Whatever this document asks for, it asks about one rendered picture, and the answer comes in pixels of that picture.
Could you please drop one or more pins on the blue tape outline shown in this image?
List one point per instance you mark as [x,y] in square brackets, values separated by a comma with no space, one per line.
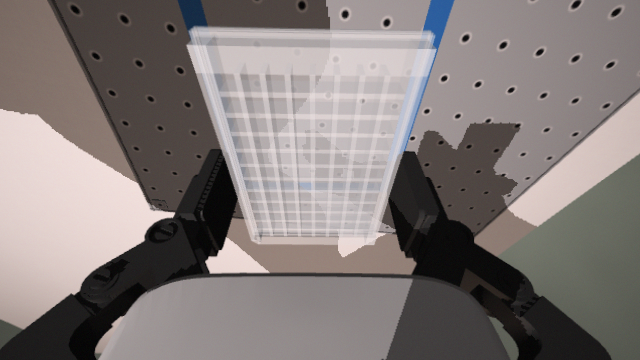
[436,20]

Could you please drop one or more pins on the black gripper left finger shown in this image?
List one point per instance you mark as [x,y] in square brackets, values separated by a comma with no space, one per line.
[173,248]

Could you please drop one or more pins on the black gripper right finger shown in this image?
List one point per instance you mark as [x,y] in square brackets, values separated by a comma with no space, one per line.
[540,330]

